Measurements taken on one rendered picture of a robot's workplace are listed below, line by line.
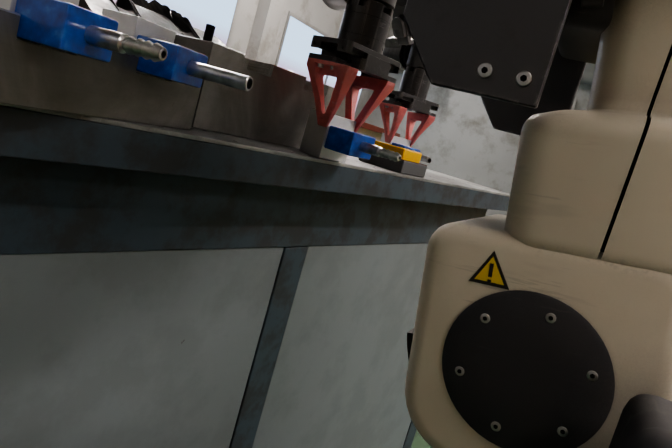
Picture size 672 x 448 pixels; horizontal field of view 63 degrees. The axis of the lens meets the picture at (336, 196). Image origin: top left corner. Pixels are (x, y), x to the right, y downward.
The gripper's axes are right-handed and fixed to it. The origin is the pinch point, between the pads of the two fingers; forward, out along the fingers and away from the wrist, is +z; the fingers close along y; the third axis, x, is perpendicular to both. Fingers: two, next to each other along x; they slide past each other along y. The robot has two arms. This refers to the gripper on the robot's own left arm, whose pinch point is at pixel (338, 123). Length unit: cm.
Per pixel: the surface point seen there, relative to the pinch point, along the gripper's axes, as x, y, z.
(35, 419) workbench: -0.7, 28.7, 33.4
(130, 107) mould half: 3.6, 28.5, 3.1
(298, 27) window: -531, -464, -105
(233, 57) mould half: -3.9, 14.5, -3.8
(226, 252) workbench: -2.5, 10.0, 17.8
